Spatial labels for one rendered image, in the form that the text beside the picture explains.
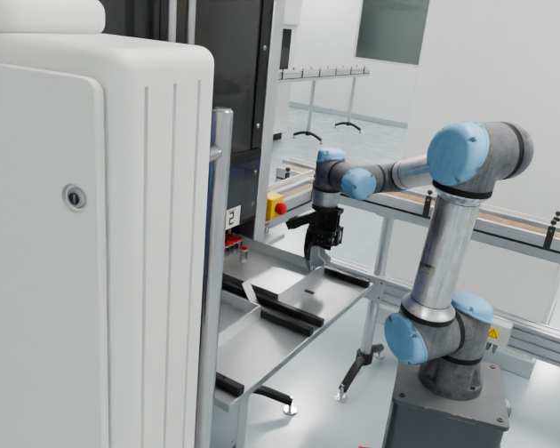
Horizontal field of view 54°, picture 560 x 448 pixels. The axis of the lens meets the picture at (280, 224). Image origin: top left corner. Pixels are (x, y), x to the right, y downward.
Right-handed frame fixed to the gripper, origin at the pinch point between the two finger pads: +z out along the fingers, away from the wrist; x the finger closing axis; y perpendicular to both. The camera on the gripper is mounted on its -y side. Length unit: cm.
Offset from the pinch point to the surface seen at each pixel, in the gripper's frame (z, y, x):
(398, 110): 64, -263, 796
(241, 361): 3.6, 9.1, -45.9
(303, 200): 1, -35, 57
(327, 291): 3.6, 7.9, -3.1
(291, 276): 3.4, -4.3, -2.9
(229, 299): 1.5, -7.4, -28.4
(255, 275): 3.4, -12.5, -9.2
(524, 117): -35, 27, 143
